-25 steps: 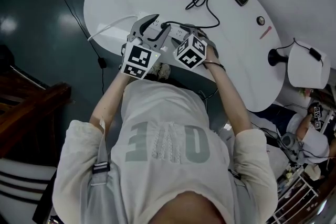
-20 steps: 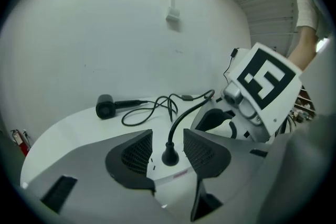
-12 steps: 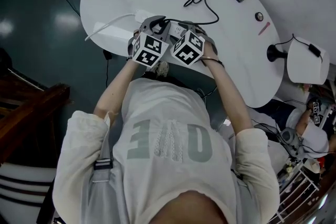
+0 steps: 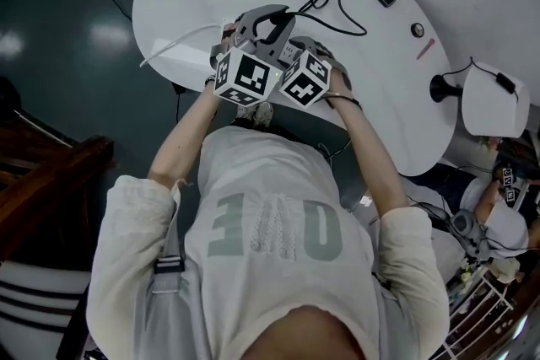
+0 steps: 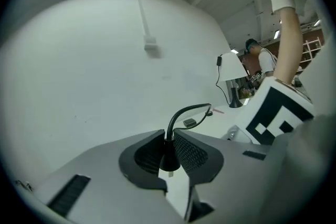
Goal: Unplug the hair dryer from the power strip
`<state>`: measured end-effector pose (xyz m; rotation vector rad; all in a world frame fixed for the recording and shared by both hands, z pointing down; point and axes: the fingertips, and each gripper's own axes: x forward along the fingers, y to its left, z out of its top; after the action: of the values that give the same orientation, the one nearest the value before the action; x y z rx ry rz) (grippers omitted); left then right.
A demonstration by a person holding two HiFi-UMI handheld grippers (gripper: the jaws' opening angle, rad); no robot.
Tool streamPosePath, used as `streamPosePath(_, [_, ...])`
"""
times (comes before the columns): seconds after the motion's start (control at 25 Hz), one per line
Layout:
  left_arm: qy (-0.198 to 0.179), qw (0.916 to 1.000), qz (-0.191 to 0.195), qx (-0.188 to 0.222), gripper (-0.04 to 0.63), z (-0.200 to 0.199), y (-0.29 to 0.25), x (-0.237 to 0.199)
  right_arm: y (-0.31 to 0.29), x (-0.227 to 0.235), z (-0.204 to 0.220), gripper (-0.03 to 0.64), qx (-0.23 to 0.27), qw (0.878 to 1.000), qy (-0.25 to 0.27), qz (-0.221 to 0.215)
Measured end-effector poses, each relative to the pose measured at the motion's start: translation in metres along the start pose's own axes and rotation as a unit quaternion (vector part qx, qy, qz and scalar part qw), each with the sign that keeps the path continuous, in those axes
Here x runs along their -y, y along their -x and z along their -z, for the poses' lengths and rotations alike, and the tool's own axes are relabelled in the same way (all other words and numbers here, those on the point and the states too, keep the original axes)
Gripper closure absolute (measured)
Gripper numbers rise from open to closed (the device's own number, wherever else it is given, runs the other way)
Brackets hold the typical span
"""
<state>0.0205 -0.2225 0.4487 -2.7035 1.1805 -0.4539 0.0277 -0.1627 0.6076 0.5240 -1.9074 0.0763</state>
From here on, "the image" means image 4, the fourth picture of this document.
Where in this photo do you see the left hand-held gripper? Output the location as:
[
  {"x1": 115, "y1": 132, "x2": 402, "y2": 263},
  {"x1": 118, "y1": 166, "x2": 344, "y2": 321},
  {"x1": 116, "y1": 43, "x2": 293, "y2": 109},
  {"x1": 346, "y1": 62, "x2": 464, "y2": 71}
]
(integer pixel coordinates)
[{"x1": 209, "y1": 3, "x2": 297, "y2": 106}]

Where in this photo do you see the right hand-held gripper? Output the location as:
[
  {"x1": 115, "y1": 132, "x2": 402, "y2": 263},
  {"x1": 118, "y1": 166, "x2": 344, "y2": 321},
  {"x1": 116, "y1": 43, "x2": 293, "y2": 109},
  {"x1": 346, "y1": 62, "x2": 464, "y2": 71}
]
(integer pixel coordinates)
[{"x1": 278, "y1": 35, "x2": 354, "y2": 110}]

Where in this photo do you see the person's right forearm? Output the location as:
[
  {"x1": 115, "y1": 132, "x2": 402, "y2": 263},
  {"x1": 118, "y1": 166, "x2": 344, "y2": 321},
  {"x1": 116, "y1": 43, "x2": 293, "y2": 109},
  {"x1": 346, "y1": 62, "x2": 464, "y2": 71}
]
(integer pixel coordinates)
[{"x1": 327, "y1": 93, "x2": 409, "y2": 222}]

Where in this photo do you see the person's left forearm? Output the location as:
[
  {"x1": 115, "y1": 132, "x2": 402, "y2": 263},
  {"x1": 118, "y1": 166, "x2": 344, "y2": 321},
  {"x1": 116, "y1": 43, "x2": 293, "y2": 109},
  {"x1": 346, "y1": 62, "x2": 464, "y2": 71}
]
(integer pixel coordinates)
[{"x1": 146, "y1": 84, "x2": 221, "y2": 194}]

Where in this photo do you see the person's left hand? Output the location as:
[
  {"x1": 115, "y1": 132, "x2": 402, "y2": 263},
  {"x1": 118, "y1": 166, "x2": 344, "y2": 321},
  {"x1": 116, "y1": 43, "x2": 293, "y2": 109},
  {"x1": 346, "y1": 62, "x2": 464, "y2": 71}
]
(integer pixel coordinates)
[{"x1": 221, "y1": 23, "x2": 237, "y2": 51}]

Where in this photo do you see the person's right shoe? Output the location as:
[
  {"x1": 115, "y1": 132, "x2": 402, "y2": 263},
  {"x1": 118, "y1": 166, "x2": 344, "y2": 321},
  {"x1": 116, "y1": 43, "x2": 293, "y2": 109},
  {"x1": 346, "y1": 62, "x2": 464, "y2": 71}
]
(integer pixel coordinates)
[{"x1": 252, "y1": 100, "x2": 275, "y2": 128}]

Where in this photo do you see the person's shoe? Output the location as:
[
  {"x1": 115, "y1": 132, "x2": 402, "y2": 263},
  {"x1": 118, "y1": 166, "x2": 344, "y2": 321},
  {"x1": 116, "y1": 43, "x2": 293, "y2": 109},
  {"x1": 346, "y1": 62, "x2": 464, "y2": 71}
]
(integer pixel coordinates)
[
  {"x1": 252, "y1": 100, "x2": 275, "y2": 128},
  {"x1": 235, "y1": 102, "x2": 257, "y2": 126}
]

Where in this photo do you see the person's left shoe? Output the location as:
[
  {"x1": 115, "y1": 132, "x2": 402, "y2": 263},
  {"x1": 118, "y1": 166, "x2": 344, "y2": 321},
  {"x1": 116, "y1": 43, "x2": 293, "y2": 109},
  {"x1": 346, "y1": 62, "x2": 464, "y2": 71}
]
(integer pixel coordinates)
[{"x1": 235, "y1": 102, "x2": 257, "y2": 126}]

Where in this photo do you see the person's white t-shirt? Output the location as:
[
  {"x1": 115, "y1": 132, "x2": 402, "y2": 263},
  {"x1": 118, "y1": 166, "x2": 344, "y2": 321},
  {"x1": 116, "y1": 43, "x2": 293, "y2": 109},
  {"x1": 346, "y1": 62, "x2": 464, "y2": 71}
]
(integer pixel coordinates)
[{"x1": 85, "y1": 125, "x2": 452, "y2": 360}]

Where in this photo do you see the pink stick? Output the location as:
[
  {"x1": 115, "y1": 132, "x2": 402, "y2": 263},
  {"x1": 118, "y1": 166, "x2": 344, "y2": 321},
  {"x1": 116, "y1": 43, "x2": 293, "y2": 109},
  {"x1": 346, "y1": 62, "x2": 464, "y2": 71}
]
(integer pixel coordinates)
[{"x1": 416, "y1": 38, "x2": 436, "y2": 61}]

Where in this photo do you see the white shade table lamp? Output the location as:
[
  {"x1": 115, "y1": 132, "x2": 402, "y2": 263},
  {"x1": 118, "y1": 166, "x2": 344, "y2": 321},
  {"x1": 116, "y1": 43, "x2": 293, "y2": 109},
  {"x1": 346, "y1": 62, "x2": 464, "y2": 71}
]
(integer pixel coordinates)
[{"x1": 429, "y1": 61, "x2": 532, "y2": 139}]

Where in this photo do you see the dark wooden furniture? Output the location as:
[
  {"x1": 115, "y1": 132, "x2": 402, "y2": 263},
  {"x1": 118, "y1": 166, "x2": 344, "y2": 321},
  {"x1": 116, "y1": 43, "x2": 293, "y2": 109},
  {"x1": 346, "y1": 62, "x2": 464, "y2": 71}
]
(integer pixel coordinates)
[{"x1": 0, "y1": 75, "x2": 116, "y2": 266}]

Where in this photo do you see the white striped seat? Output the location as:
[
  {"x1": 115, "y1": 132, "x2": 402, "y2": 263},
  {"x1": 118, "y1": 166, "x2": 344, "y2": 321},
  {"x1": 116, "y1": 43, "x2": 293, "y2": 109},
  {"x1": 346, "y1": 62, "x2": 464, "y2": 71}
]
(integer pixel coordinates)
[{"x1": 0, "y1": 259, "x2": 92, "y2": 360}]

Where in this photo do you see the thin wrist bracelet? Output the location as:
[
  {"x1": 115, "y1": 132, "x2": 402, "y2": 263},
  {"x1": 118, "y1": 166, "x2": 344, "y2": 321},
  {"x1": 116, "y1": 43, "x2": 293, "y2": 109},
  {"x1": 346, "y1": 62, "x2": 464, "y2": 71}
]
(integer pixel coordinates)
[{"x1": 323, "y1": 94, "x2": 363, "y2": 110}]

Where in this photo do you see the black floor cable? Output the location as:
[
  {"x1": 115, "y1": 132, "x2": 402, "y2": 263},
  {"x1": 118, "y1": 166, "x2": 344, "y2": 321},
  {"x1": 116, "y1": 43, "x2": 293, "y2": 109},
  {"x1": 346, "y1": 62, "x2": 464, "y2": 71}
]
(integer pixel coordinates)
[
  {"x1": 170, "y1": 80, "x2": 187, "y2": 132},
  {"x1": 316, "y1": 136, "x2": 354, "y2": 162}
]

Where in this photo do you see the white power strip cable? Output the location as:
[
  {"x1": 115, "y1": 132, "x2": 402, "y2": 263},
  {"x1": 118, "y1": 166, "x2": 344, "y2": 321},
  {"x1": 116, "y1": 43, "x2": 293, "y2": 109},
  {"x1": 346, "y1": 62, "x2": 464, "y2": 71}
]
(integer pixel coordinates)
[{"x1": 139, "y1": 24, "x2": 223, "y2": 68}]

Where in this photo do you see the black lamp cable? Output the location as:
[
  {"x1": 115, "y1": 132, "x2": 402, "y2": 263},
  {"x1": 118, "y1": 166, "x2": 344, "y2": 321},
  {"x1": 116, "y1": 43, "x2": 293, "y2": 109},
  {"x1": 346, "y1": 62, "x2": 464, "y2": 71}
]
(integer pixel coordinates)
[{"x1": 438, "y1": 56, "x2": 521, "y2": 104}]

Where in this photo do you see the grey bag strap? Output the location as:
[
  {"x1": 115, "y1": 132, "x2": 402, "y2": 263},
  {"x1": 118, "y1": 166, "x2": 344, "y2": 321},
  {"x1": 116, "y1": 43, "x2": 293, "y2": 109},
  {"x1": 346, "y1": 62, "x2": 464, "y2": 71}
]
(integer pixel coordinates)
[{"x1": 150, "y1": 179, "x2": 188, "y2": 297}]

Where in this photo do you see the white wire rack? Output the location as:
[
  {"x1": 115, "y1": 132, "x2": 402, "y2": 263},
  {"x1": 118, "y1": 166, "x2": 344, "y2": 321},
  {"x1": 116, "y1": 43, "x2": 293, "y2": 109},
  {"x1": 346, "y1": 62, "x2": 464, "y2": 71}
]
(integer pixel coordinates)
[{"x1": 437, "y1": 271, "x2": 518, "y2": 360}]

